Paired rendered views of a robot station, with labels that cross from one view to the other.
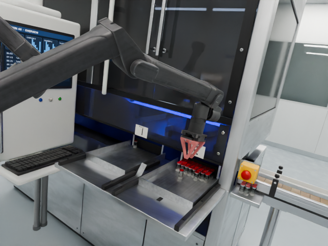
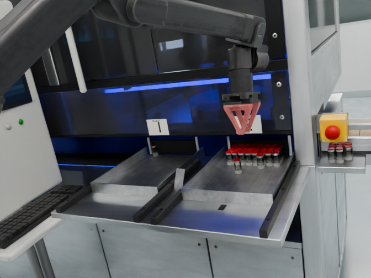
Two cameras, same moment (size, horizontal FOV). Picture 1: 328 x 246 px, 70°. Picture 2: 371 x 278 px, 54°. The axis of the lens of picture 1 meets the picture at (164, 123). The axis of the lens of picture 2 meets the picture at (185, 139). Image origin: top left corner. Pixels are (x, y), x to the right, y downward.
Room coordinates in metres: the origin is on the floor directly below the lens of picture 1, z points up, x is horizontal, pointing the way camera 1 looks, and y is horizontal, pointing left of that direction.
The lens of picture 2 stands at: (-0.02, 0.05, 1.34)
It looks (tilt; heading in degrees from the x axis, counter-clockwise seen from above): 17 degrees down; 359
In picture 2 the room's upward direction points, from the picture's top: 10 degrees counter-clockwise
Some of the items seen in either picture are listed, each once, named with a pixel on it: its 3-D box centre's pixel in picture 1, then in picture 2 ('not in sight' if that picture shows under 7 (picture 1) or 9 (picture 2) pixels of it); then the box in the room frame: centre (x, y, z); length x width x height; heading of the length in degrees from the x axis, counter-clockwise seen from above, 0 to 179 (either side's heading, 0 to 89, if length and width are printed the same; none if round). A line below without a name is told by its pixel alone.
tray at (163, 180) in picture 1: (183, 179); (244, 171); (1.00, -0.13, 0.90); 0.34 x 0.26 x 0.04; 149
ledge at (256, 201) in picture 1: (247, 194); (342, 161); (1.00, -0.44, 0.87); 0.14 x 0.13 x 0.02; 149
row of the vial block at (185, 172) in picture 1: (192, 172); (252, 158); (1.08, -0.17, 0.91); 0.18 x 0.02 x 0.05; 59
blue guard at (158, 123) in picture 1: (83, 100); (55, 114); (1.51, 0.54, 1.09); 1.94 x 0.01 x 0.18; 59
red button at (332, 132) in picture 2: (246, 174); (332, 132); (0.94, -0.38, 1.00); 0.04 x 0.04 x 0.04; 59
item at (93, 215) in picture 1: (124, 169); (147, 197); (1.93, 0.29, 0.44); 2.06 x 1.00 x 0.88; 59
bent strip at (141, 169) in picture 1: (133, 174); (171, 187); (0.95, 0.10, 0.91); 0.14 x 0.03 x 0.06; 148
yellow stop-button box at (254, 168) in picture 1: (248, 171); (334, 127); (0.97, -0.40, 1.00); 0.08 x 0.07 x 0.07; 149
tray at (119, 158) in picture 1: (128, 155); (150, 168); (1.17, 0.16, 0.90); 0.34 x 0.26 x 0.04; 149
